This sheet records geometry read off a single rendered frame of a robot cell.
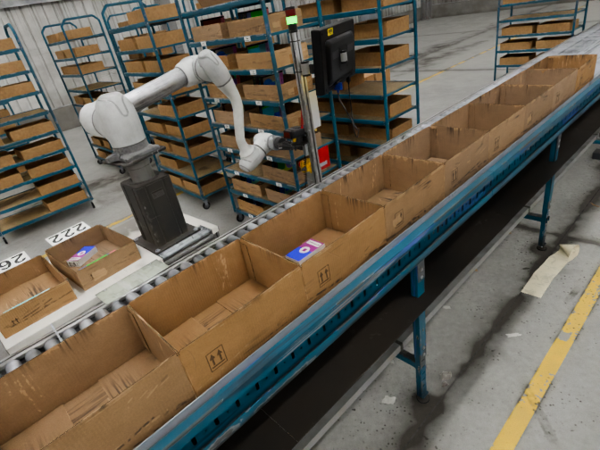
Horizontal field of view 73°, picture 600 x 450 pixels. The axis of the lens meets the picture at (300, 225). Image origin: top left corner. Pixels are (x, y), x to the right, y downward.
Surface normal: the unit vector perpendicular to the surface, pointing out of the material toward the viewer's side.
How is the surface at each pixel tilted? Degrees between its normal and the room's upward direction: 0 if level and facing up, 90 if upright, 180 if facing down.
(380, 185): 90
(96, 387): 0
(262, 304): 90
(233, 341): 91
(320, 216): 90
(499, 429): 0
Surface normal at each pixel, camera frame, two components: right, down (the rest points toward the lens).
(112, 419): 0.69, 0.25
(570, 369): -0.17, -0.86
